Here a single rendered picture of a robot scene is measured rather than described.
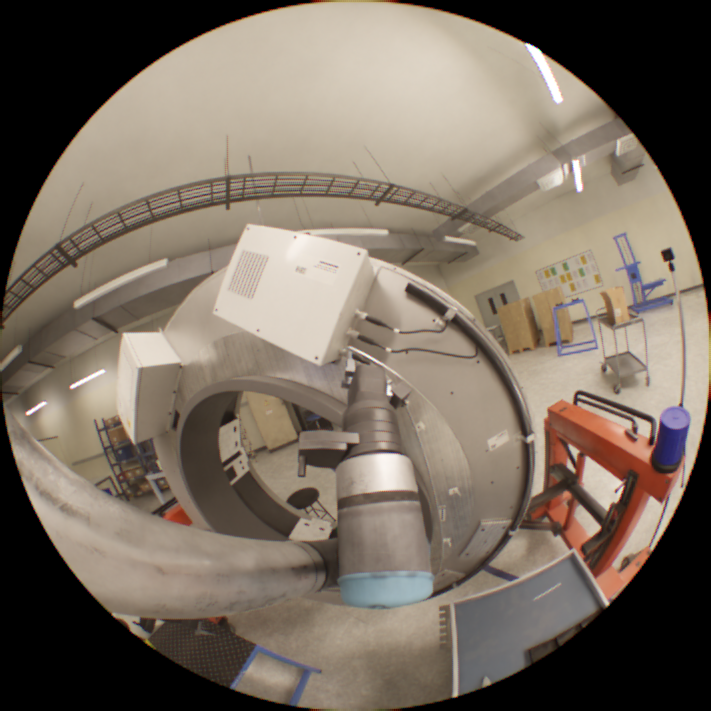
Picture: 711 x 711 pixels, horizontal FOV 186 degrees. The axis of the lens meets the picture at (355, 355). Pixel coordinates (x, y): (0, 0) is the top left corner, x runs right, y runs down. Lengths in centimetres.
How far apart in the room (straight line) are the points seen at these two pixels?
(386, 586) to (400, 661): 137
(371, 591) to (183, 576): 14
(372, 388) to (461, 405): 22
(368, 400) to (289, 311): 17
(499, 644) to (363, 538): 72
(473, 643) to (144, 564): 82
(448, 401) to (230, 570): 42
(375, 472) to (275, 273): 31
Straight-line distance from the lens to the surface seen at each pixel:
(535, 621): 89
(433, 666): 153
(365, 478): 22
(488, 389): 47
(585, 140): 541
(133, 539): 16
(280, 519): 130
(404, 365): 42
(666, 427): 77
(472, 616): 89
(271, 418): 524
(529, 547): 177
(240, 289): 39
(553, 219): 905
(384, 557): 21
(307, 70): 282
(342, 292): 31
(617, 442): 93
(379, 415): 26
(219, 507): 102
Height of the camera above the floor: 152
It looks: level
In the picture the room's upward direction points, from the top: 20 degrees counter-clockwise
